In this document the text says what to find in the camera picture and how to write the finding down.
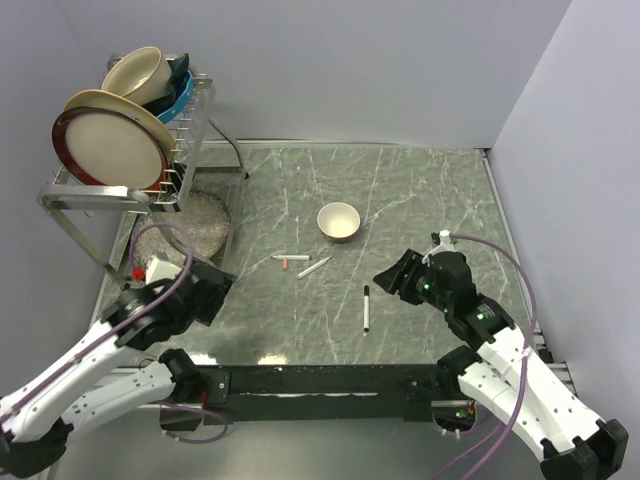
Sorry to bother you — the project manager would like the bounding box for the black dish in rack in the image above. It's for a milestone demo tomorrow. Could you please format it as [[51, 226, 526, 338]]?
[[145, 53, 190, 114]]

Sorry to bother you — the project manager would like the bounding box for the metal dish rack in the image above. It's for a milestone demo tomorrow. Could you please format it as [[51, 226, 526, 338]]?
[[37, 65, 249, 290]]

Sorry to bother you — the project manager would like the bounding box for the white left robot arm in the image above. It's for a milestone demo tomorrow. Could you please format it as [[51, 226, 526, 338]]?
[[1, 263, 235, 479]]

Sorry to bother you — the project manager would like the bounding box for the blue dish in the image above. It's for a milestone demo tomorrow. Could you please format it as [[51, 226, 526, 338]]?
[[156, 70, 195, 124]]

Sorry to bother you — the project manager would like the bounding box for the large beige bowl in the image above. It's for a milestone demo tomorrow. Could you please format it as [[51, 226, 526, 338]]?
[[102, 46, 172, 105]]

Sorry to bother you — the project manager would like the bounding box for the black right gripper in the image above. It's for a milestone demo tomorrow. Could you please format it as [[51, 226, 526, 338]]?
[[372, 248, 452, 312]]

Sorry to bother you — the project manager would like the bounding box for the white pen green end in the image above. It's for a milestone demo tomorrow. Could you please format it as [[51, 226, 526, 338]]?
[[271, 254, 311, 261]]

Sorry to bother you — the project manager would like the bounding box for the black base bar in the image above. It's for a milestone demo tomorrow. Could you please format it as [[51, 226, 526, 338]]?
[[169, 364, 473, 422]]

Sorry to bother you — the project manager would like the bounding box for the aluminium rail frame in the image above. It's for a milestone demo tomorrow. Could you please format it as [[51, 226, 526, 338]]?
[[24, 147, 601, 480]]

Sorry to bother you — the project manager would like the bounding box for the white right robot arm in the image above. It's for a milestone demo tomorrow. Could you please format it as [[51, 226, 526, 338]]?
[[373, 250, 629, 479]]

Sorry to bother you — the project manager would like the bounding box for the speckled grey plate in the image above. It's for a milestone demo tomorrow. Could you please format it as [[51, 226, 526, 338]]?
[[132, 189, 231, 267]]

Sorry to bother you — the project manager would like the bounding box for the white pen black tip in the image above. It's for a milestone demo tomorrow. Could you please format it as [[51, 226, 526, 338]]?
[[363, 285, 371, 336]]

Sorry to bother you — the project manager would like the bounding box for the small cream bowl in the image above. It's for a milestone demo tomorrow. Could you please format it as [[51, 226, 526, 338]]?
[[316, 202, 361, 243]]

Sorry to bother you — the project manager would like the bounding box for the white pen pink end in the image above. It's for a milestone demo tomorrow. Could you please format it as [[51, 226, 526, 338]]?
[[296, 256, 331, 280]]

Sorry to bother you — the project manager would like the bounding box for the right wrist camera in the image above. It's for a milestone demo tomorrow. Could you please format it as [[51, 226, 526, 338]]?
[[421, 230, 456, 264]]

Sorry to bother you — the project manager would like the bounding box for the beige plate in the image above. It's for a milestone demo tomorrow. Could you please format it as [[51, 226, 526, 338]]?
[[63, 89, 175, 164]]

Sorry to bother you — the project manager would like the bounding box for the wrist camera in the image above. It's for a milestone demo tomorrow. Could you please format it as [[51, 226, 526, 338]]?
[[131, 256, 182, 284], [421, 230, 456, 264]]

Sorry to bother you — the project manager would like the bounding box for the red rimmed white plate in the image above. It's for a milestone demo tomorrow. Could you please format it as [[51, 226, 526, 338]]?
[[51, 107, 167, 190]]

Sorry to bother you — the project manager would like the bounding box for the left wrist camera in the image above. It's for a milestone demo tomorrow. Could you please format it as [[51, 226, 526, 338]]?
[[131, 256, 182, 284]]

